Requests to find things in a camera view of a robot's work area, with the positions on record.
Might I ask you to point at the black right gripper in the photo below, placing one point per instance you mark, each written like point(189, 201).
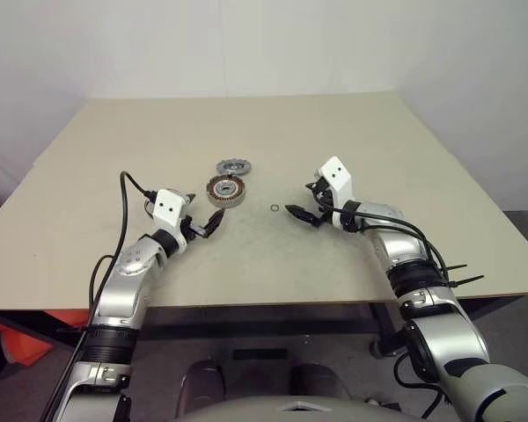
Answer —
point(323, 193)

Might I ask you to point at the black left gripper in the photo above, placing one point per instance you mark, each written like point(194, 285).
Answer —
point(193, 232)

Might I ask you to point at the round silver motor stator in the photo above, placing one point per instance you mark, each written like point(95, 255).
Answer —
point(215, 193)

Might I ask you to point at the grey metal gear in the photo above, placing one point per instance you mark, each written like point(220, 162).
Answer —
point(233, 166)

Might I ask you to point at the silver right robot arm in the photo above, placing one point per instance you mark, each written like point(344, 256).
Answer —
point(449, 334)

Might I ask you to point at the grey robot torso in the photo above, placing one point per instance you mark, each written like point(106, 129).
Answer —
point(290, 413)

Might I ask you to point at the orange object under table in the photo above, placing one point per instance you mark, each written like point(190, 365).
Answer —
point(26, 347)

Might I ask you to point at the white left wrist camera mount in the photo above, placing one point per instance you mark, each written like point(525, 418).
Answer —
point(169, 208)

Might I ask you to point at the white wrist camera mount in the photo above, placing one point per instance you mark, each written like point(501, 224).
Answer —
point(169, 208)
point(334, 173)

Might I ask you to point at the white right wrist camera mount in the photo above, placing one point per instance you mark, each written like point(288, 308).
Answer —
point(334, 173)

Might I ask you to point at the black table frame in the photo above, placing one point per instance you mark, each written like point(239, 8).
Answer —
point(246, 327)

